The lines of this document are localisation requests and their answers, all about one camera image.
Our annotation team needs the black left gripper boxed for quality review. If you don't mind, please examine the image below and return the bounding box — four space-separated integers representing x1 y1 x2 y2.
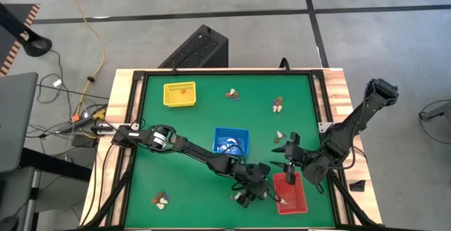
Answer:
230 162 272 209

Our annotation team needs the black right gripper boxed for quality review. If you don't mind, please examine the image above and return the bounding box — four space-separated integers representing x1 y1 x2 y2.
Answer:
269 131 306 186

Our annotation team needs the red plastic basket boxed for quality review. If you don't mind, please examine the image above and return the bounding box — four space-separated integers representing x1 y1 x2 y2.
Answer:
273 172 309 216

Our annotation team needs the blue plastic basket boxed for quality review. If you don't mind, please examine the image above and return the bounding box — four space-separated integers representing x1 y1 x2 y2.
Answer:
211 127 251 158

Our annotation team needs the green table mat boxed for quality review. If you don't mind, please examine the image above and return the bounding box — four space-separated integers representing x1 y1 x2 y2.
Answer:
123 73 336 229

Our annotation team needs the black plastic wedge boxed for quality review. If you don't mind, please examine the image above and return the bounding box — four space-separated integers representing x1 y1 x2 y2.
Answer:
349 180 367 193

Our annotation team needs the yellow plastic basket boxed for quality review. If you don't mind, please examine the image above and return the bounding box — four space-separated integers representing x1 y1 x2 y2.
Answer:
163 81 197 108

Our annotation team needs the black computer tower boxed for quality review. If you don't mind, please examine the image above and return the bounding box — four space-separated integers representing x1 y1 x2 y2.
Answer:
158 24 230 69

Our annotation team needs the grey stand foot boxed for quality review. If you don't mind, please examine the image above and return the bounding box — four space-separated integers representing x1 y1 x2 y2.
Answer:
419 102 451 122

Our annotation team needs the black power strip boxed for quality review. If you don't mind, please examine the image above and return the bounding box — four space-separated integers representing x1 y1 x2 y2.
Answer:
58 116 95 134

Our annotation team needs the black desk leg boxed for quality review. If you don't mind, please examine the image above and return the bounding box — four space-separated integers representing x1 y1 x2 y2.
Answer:
19 147 93 182

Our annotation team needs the grey desk top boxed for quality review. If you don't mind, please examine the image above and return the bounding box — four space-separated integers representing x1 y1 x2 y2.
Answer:
0 71 39 174

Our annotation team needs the black stand base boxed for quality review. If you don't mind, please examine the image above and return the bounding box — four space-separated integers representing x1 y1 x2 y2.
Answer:
0 1 54 58

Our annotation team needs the silver metal bracket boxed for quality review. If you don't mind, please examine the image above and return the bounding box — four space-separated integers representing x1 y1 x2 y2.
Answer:
318 120 334 134
95 122 120 135

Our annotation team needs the black arched handle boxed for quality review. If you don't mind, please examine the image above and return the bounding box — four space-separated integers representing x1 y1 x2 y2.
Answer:
279 57 292 74

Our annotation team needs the yellow floor cable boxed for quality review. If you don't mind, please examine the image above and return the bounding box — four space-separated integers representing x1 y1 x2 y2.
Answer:
56 0 107 120

